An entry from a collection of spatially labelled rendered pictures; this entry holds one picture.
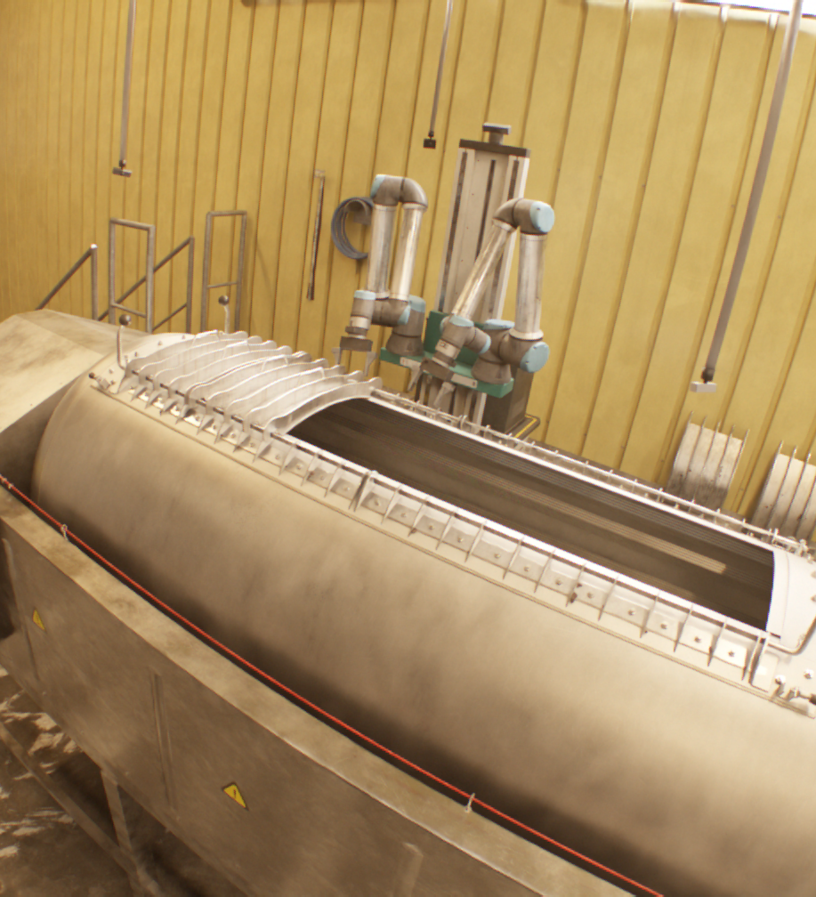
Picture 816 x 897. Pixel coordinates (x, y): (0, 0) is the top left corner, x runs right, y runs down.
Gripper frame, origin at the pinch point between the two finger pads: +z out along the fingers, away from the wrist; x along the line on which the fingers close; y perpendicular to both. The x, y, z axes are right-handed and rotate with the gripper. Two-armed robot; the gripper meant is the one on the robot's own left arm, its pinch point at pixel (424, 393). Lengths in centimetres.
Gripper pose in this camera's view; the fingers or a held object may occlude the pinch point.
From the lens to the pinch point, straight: 255.9
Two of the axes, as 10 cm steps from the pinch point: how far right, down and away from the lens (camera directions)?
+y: -4.9, -1.4, -8.6
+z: -4.6, 8.8, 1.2
